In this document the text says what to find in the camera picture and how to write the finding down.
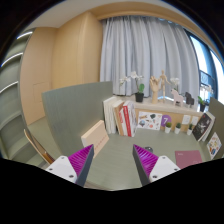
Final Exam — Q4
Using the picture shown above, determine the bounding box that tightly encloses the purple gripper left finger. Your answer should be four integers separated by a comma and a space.
47, 144, 94, 187

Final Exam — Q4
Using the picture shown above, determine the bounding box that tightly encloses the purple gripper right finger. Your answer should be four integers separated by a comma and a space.
133, 145, 180, 186

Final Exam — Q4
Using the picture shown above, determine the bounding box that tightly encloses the wooden chair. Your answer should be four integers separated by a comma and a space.
24, 131, 54, 164

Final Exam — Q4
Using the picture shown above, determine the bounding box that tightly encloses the maroon notebook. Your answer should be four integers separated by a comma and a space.
175, 150, 202, 169

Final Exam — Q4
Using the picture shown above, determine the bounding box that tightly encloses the beige box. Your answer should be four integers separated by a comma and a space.
81, 120, 109, 156

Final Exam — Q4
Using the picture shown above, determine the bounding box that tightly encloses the small potted succulent left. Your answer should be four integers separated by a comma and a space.
165, 122, 172, 133

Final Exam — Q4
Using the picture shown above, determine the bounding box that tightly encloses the small potted succulent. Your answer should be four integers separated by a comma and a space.
187, 124, 193, 135
165, 122, 172, 133
174, 122, 182, 134

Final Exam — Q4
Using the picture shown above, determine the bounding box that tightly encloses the illustrated white card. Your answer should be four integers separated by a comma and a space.
138, 111, 162, 130

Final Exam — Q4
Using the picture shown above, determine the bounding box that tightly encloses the small potted succulent middle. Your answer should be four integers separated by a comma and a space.
174, 122, 182, 134

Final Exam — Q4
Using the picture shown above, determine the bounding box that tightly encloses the purple round number card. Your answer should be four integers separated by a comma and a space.
161, 115, 172, 127

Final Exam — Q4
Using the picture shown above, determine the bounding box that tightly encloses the small potted succulent right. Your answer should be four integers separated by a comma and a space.
187, 124, 193, 135

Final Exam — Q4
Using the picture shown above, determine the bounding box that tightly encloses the grey desk partition panel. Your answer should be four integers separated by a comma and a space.
42, 81, 113, 156

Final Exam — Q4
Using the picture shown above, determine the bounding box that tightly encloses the wooden desk shelf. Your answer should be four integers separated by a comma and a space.
119, 96, 202, 132

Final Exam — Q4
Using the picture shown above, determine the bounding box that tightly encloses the red book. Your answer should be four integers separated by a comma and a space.
123, 101, 132, 137

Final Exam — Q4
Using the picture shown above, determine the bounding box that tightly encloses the white note card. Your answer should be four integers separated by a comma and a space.
182, 115, 191, 124

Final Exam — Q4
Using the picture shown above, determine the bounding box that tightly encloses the white red-lettered book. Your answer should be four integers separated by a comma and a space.
128, 102, 137, 137

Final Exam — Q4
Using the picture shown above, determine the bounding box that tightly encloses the tan book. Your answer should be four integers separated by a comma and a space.
113, 100, 124, 136

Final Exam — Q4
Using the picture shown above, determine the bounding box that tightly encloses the colourful picture book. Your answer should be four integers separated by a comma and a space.
207, 132, 223, 160

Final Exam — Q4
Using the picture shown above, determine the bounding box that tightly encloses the white orchid in black pot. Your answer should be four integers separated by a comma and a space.
120, 71, 145, 103

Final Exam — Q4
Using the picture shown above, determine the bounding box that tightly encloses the pink toy horse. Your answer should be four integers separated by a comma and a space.
171, 89, 183, 106

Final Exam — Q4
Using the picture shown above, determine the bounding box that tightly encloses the dark toy horse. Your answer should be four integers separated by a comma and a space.
185, 92, 194, 107

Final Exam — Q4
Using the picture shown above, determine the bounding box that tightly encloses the green plant in black pot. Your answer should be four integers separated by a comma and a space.
198, 96, 207, 112

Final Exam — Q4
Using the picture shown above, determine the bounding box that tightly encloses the wooden hand model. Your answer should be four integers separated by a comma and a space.
150, 76, 160, 104

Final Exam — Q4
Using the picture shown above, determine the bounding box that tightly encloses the wooden mannequin figure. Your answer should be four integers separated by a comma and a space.
159, 70, 171, 102

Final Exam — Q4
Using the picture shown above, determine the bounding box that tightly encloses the grey curtain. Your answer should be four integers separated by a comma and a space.
100, 16, 199, 97

